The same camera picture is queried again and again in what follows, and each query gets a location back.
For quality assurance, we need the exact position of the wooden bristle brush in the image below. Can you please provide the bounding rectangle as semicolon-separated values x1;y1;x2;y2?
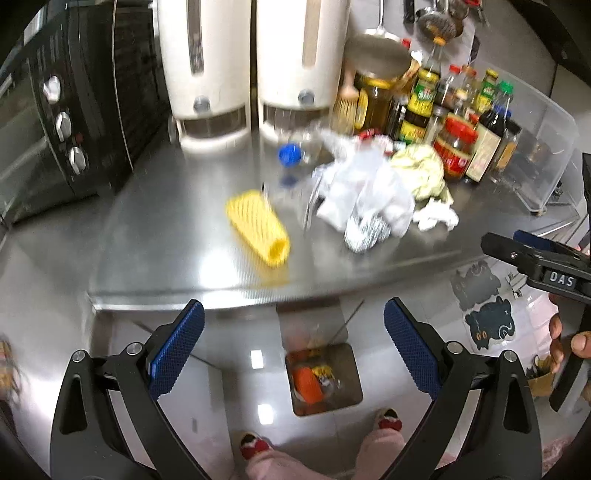
331;61;360;135

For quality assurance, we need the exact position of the dark bottle cream label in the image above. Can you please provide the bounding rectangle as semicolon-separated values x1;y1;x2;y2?
465;104;512;184

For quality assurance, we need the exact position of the right white grain dispenser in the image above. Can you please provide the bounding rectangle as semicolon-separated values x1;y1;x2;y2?
256;0;351;142

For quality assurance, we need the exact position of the pale green crumpled wrapper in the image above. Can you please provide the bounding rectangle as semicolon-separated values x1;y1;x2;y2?
389;144;454;205

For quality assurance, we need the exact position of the clear plastic storage box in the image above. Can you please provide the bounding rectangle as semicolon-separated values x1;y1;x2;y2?
486;67;579;215

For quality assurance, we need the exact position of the steel ladle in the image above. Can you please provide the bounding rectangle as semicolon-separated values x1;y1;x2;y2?
344;0;412;80

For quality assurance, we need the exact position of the steel trash bin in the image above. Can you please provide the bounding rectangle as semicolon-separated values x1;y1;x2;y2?
284;343;363;417

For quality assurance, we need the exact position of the red lid sauce jar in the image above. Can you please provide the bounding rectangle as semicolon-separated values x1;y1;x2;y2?
433;113;478;181

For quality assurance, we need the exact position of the yellow foam fruit net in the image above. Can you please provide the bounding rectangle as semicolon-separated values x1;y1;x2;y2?
225;190;290;268

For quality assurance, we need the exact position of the green label soy sauce bottle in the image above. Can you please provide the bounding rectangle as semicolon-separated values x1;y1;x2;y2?
400;36;446;144

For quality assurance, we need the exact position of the silver foil snack wrapper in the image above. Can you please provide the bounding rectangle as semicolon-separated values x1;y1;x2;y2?
344;211;392;254

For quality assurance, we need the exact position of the large yellow oil jar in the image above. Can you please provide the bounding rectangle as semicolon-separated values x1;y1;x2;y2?
353;73;400;134

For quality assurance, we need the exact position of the left white grain dispenser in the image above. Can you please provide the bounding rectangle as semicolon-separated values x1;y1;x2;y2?
157;0;252;153

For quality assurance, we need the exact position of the black cat floor sticker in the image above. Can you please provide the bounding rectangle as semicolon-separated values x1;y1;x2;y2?
465;296;515;350

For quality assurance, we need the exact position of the red slipper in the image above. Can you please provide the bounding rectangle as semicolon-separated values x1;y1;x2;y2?
239;432;273;461
374;408;403;432

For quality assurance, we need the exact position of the person's right hand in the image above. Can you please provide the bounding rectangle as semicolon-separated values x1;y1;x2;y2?
548;293;590;373

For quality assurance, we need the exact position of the left red slipper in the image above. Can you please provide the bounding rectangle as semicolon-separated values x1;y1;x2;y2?
239;432;273;461

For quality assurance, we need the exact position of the white grain dispenser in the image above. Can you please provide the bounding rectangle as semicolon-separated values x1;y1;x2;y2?
157;0;252;153
256;0;351;142

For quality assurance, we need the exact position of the clear plastic bottle blue cap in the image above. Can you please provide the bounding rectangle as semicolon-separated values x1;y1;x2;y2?
264;122;324;231

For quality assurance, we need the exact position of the green cap bottle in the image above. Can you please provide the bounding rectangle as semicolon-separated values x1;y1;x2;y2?
493;80;514;118

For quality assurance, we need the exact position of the right red slipper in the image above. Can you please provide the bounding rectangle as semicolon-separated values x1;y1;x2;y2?
374;408;403;432

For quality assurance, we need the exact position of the white paper pile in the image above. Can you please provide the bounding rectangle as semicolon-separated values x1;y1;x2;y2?
314;129;459;238

